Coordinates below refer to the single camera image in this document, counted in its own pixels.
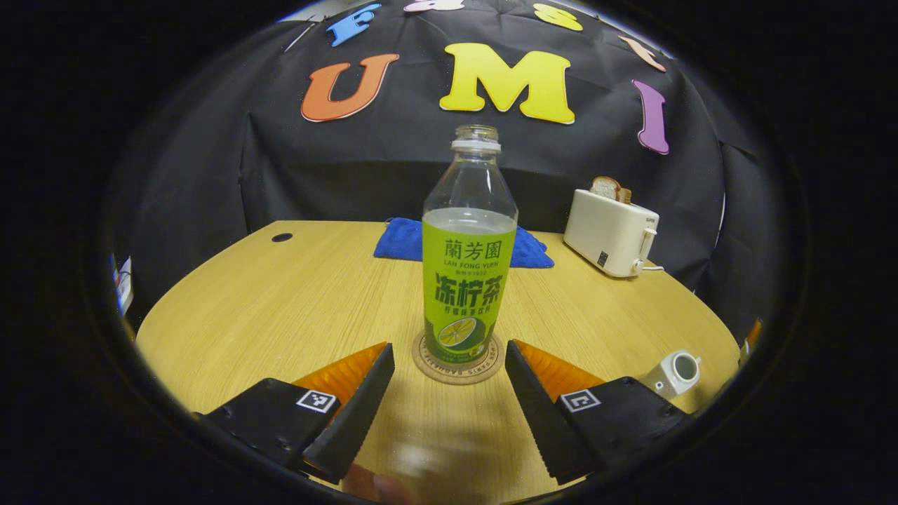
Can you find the blue towel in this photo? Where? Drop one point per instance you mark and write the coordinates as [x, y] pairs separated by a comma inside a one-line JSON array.
[[400, 242]]

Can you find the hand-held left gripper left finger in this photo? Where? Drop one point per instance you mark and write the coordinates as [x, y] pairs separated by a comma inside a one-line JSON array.
[[354, 414]]

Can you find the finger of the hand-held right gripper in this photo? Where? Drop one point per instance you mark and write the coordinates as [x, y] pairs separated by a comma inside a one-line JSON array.
[[752, 335]]

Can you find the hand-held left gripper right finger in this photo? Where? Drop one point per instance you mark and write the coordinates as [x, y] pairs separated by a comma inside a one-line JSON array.
[[540, 421]]

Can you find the round wooden coaster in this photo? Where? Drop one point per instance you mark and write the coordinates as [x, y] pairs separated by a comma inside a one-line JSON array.
[[456, 372]]

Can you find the white toaster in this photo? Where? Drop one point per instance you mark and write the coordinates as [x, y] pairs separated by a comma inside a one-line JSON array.
[[607, 231]]

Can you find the clear green-label water bottle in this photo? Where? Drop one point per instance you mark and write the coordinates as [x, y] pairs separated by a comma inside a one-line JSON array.
[[466, 280]]

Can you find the black backdrop cloth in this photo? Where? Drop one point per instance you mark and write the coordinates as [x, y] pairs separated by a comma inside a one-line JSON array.
[[245, 175]]

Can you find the toast slices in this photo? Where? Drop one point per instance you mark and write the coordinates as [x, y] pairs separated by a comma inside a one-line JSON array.
[[609, 189]]

